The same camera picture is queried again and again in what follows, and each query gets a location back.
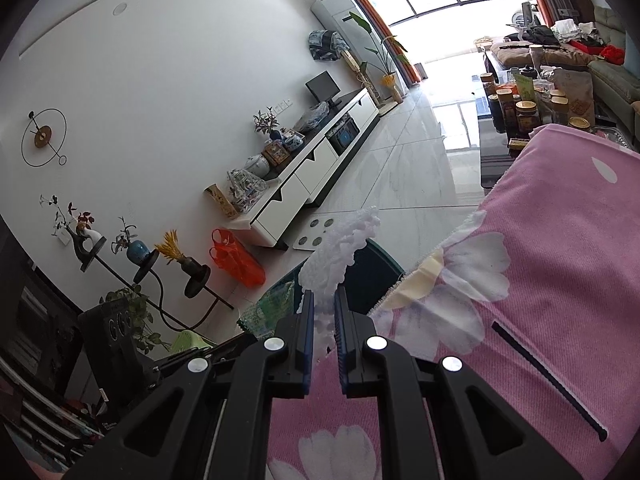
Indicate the tall banana leaf plant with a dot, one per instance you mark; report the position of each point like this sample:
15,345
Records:
385,50

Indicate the yellow box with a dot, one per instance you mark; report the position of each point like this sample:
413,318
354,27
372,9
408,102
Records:
221,201

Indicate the wooden floor stand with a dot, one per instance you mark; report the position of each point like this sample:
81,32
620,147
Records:
357,72

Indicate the white fluffy cloth piece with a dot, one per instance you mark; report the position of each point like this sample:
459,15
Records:
340,245

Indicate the blue patterned cloth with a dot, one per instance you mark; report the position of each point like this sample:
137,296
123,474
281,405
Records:
325,45

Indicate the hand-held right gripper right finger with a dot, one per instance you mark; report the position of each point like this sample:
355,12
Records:
340,340

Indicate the black monitor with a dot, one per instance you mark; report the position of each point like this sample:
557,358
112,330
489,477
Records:
321,86

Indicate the round black wall clock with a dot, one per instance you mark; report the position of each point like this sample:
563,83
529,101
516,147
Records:
42,134

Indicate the green sofa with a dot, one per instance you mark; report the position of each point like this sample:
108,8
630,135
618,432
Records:
612,75

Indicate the clear cased ship model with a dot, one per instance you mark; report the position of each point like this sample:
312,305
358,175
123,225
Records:
246,189

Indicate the teal plastic trash bin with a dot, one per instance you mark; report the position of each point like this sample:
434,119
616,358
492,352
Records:
375,275

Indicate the white black tv cabinet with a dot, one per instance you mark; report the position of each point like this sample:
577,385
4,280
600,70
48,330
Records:
310,170

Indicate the dark vase with yellow wheat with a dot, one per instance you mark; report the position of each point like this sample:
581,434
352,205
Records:
175,255

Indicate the dark glass coffee table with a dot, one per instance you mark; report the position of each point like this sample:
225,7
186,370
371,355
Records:
492,160

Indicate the amber jar with gold lid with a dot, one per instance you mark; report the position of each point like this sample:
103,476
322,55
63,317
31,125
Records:
526,117

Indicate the green patterned bag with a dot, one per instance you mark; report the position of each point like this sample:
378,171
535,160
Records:
265,310

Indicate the small potted plant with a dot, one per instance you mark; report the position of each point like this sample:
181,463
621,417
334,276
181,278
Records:
266,122

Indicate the pink floral blanket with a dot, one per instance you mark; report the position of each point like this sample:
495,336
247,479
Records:
550,260

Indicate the black tiered plant stand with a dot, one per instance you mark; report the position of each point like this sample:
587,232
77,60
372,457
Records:
145,272

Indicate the red cloth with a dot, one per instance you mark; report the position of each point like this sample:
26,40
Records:
612,53

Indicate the white ceramic jar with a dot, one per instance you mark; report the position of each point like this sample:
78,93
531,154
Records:
256,166

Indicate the green plastic stool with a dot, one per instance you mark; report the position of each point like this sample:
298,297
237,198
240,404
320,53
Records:
190,342

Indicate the orange plastic bag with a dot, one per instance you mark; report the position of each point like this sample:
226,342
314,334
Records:
235,257

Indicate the dark shelf unit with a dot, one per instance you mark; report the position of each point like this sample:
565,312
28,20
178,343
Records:
30,320

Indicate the white body scale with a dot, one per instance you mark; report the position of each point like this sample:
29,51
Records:
315,234

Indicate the plastic wrapped item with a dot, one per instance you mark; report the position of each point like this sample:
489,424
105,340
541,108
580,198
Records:
312,117

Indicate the green leafy floor plant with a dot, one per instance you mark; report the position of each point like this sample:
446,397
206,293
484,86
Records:
137,310

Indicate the white vase with flowers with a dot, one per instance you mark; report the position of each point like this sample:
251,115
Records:
85,232

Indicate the black built-in appliance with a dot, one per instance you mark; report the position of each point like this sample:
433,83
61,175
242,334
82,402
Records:
342,135

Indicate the wooden picture frame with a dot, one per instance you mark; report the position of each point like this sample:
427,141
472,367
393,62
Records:
276,155

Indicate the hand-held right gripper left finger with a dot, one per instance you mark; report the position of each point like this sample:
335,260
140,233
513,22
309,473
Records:
309,345

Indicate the small dark gold box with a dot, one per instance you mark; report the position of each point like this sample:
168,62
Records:
518,145

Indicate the white standing air conditioner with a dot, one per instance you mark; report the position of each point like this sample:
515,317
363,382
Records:
345,15

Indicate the blue vase with plant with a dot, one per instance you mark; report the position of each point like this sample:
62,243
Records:
136,250

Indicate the blue white porcelain jar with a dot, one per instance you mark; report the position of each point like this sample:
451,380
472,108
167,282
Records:
292,140

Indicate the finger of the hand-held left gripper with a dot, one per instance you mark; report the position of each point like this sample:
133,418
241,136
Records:
175,363

